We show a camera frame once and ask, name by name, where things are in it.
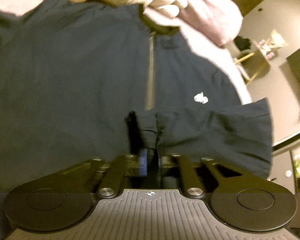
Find pink pillow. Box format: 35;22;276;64
178;0;243;47

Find wrapped flower bouquet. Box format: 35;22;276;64
258;29;288;59

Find white drawer cabinet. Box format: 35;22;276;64
268;131;300;194

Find pink bed cover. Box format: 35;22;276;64
0;0;252;105

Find yellow legged side table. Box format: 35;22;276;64
234;38;275;85

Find black bag on bin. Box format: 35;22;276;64
234;36;251;51

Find white cylindrical bin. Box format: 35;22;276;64
225;41;250;60

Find navy blue zip jacket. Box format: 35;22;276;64
0;0;272;192

